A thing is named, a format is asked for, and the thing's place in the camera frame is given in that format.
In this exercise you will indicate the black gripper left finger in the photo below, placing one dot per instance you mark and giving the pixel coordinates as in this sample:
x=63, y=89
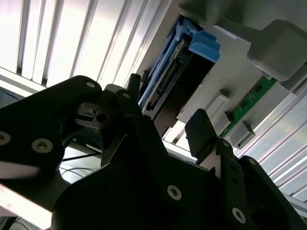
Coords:
x=36, y=115

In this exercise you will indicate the hard disk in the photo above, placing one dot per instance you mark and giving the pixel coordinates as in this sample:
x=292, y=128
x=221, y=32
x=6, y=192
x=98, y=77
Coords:
x=204, y=45

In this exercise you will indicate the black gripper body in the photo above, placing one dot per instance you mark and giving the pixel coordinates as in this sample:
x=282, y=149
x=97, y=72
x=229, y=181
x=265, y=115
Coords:
x=120, y=210

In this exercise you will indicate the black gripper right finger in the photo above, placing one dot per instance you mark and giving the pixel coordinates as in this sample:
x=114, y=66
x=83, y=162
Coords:
x=232, y=182

